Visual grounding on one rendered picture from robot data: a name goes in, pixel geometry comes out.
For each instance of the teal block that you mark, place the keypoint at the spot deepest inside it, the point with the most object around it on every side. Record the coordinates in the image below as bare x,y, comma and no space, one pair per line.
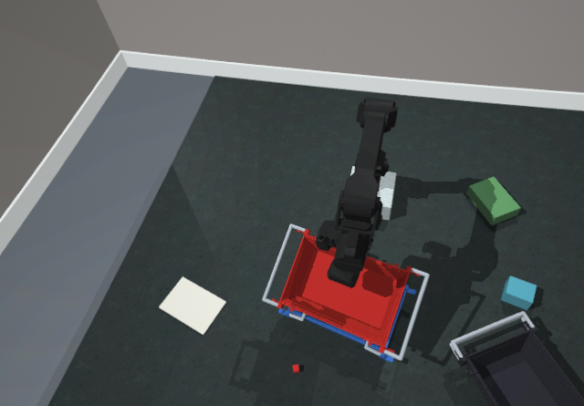
519,293

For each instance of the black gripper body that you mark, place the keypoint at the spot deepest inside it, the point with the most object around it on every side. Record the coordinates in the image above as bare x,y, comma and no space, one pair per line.
345,278

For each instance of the green rectangular block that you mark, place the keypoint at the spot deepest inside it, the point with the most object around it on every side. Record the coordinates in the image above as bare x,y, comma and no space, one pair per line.
494,202

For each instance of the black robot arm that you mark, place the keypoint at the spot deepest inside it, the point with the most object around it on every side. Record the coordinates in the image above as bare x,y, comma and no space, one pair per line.
359,201

